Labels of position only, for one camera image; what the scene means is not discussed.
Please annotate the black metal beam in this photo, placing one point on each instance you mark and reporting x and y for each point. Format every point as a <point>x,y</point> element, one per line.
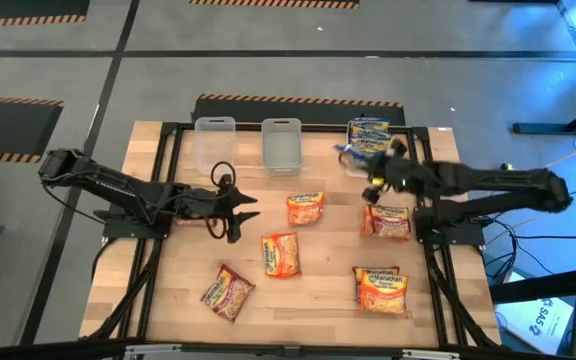
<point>543,287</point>

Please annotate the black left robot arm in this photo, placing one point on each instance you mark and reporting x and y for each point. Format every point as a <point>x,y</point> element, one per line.
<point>108,182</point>

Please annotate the white plastic sorting bin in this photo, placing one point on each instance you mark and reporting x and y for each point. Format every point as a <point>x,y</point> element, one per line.
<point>353,173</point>

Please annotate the white printed cardboard box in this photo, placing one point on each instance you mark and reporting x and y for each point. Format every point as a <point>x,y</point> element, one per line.
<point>538,325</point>

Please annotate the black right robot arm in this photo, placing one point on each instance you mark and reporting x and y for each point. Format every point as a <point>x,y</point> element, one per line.
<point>493,177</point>

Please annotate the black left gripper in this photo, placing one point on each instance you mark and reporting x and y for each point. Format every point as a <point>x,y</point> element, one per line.
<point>205,205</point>

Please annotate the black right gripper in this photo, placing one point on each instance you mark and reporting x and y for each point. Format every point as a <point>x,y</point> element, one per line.
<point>400,175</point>

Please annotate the clear plastic sorting bin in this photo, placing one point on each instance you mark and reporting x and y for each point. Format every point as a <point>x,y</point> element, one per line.
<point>215,145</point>

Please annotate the black camera rig bar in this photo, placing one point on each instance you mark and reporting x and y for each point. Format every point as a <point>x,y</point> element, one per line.
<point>288,354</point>

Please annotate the yellow tape strip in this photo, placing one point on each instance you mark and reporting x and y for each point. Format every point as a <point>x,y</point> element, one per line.
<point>378,181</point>

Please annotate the black hazard striped floor mat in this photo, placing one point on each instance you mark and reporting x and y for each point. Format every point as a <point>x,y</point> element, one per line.
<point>268,4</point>
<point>3,130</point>
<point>18,7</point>
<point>318,112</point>

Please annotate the black desk frame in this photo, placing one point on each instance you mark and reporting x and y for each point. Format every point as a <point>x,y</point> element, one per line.
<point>543,128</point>

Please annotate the silver metal bracket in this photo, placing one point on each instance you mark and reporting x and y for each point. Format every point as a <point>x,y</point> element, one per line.
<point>430,355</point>
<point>153,350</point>

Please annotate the black aluminium table frame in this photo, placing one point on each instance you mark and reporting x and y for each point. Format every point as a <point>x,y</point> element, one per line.
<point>323,128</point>

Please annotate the grey plastic sorting bin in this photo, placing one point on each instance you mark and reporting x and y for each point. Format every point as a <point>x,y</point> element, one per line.
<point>282,150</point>

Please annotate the yellow power plug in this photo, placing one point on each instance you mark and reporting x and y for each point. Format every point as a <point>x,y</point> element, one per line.
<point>506,167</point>

